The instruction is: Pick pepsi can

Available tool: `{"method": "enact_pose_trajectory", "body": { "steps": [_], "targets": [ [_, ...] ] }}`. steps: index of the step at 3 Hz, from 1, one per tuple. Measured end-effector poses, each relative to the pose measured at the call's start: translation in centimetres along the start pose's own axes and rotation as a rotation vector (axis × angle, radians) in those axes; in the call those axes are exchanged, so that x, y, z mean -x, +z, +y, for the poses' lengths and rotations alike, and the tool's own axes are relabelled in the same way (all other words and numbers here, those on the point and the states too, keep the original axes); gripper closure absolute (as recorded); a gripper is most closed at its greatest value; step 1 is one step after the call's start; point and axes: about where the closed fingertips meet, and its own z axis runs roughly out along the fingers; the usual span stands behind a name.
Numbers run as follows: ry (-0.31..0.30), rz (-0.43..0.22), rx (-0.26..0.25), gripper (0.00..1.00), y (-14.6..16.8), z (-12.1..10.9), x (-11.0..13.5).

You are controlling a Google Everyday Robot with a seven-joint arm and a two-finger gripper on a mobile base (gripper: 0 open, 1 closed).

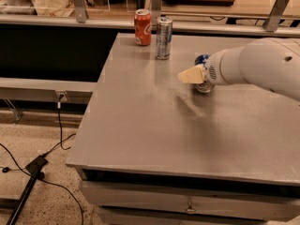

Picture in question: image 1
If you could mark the grey metal rail bench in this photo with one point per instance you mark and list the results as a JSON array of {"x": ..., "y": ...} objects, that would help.
[{"x": 46, "y": 90}]

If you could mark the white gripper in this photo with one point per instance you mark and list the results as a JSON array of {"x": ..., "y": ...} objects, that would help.
[{"x": 213, "y": 69}]

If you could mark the grey cabinet drawer front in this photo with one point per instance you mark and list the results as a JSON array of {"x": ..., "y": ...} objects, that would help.
[{"x": 205, "y": 202}]

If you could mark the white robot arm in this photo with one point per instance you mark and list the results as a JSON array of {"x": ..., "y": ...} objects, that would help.
[{"x": 273, "y": 64}]

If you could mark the grey metal bracket right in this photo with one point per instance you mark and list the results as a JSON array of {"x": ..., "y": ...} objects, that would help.
[{"x": 272, "y": 21}]

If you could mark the grey metal bracket left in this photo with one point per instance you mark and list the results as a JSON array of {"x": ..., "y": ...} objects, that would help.
[{"x": 80, "y": 11}]

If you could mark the black metal floor stand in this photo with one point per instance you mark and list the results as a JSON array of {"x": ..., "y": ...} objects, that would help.
[{"x": 34, "y": 168}]

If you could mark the orange soda can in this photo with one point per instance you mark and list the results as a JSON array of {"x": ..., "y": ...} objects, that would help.
[{"x": 143, "y": 27}]

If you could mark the metal drawer handle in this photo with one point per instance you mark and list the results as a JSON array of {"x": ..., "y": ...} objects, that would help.
[{"x": 190, "y": 210}]

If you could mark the blue pepsi can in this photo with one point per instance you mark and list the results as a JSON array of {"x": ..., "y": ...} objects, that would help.
[{"x": 205, "y": 87}]

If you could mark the silver blue energy drink can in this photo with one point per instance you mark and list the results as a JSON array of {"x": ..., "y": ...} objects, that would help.
[{"x": 163, "y": 37}]

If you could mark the grey metal bracket middle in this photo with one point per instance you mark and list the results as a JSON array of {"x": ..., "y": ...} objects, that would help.
[{"x": 156, "y": 8}]

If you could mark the grey metal bracket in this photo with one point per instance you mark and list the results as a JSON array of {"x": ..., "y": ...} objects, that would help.
[
  {"x": 80, "y": 11},
  {"x": 272, "y": 21},
  {"x": 156, "y": 8}
]

